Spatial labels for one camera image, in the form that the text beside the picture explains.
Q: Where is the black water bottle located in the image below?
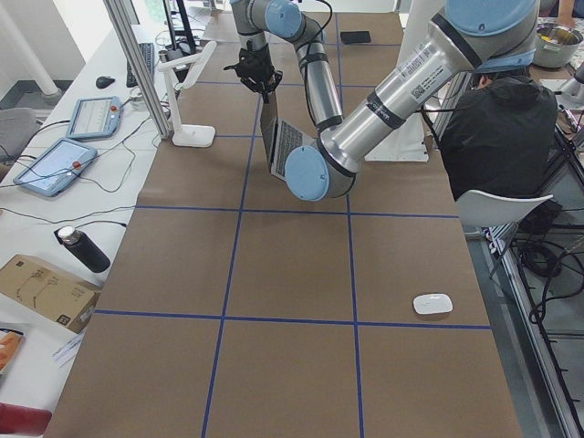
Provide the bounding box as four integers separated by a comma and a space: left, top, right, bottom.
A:
56, 225, 110, 273

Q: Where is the white computer mouse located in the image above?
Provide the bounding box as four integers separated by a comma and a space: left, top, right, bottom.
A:
412, 293, 454, 315

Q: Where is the white chair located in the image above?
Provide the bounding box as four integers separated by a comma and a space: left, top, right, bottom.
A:
454, 189, 554, 279

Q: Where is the white desk lamp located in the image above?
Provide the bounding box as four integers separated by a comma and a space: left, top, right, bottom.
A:
157, 40, 217, 148

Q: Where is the steel pot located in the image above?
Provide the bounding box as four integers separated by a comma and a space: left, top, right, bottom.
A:
533, 23, 583, 68

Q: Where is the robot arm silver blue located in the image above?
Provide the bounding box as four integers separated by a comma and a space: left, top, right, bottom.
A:
231, 1, 539, 202

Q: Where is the black mouse pad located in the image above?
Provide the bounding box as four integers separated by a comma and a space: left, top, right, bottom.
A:
339, 30, 371, 45

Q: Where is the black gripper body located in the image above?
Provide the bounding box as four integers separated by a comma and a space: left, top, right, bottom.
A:
236, 45, 276, 91

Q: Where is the grey laptop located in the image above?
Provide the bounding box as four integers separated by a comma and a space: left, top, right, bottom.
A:
260, 92, 315, 181

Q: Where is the brown cardboard box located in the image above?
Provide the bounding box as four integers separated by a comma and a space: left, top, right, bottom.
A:
1, 255, 101, 333

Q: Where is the person in black hoodie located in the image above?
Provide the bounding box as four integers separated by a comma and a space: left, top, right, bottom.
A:
440, 66, 560, 202

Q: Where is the black keyboard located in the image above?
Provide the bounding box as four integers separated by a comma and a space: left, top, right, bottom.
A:
125, 42, 155, 89

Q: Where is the blue teach pendant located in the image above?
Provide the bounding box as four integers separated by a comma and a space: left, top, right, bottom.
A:
13, 138, 98, 197
66, 96, 122, 141

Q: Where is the black computer mouse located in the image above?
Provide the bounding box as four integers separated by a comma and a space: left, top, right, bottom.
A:
95, 76, 116, 89

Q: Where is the aluminium frame post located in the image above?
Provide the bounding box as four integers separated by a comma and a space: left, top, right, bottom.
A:
103, 0, 171, 140

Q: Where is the upper blue teach pendant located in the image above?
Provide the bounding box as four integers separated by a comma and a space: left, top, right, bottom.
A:
66, 96, 122, 141

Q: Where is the lower blue teach pendant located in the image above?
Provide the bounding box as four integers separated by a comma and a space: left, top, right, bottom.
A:
13, 138, 98, 197

